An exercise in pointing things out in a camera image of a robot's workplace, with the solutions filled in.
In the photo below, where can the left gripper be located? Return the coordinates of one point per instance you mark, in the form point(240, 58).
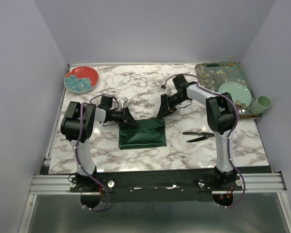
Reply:
point(127, 121)

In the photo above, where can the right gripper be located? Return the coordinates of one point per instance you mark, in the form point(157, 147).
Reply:
point(165, 108)

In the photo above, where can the dark green cloth napkin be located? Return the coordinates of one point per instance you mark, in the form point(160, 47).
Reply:
point(149, 134)

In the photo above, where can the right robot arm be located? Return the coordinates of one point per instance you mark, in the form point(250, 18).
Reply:
point(222, 119)

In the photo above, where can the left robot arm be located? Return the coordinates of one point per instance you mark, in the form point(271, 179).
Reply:
point(78, 123)

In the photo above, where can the floral teal serving tray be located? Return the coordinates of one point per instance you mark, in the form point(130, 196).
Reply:
point(213, 75)

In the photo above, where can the red plate with blue flower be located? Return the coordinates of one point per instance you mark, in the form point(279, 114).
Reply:
point(81, 80)

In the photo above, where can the light green plate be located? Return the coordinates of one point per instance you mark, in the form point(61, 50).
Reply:
point(240, 94)

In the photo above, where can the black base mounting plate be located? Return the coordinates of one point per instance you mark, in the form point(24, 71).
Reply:
point(190, 194)

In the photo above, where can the light green cup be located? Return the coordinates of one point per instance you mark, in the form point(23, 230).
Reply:
point(260, 105)

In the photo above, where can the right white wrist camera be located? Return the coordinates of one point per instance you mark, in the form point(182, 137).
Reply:
point(168, 91)

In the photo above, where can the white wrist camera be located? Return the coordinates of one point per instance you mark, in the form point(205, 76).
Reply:
point(122, 102)
point(168, 91)

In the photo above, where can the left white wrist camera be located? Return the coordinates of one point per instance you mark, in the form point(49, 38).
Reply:
point(122, 102)

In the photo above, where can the aluminium frame rail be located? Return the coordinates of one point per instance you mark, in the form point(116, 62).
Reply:
point(65, 184)

